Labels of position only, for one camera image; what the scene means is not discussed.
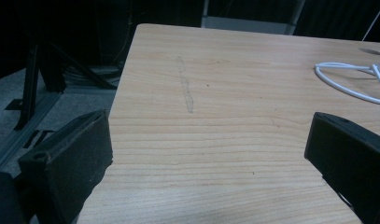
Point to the black metal stand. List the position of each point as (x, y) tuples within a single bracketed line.
[(38, 81)]

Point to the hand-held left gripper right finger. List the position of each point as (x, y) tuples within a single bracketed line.
[(352, 158)]

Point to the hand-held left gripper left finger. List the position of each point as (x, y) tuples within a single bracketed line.
[(69, 168)]

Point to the grey metal frame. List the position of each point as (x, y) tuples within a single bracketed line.
[(250, 24)]

